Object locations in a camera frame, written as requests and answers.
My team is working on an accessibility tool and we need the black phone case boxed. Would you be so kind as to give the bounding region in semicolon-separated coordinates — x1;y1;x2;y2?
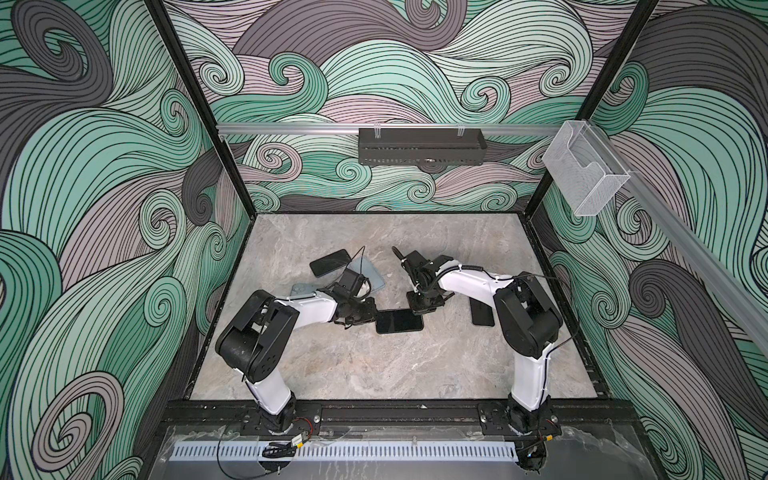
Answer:
375;309;424;335

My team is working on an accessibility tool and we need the black smartphone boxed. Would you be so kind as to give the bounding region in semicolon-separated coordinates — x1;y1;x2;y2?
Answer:
309;249;351;278
469;298;495;327

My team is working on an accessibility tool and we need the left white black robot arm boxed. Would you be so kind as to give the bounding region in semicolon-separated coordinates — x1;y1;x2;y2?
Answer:
215;268;378;432

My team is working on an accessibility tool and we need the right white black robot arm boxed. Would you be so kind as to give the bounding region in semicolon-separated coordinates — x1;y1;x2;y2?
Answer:
392;248;563;434

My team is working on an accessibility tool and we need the light blue phone case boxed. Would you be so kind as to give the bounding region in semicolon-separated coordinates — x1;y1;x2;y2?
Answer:
348;257;385;294
288;283;320;299

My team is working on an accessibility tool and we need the black wall tray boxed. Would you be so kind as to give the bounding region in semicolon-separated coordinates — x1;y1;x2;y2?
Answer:
358;127;488;166

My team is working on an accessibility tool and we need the white slotted cable duct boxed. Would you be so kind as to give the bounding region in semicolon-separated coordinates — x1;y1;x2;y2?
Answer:
170;441;518;462

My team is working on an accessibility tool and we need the clear acrylic wall holder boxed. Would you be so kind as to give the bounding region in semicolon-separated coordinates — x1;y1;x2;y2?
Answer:
542;120;630;217

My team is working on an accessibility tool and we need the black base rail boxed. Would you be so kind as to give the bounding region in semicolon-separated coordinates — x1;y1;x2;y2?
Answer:
161;398;638;436

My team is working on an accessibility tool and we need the back aluminium rail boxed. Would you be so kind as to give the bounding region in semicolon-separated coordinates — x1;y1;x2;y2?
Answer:
217;122;562;138

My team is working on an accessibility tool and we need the aluminium rail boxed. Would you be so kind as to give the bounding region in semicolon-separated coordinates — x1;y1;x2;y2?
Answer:
217;122;562;138
595;128;767;352

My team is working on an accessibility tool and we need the right aluminium rail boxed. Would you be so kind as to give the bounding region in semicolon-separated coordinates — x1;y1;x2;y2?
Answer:
595;128;767;352

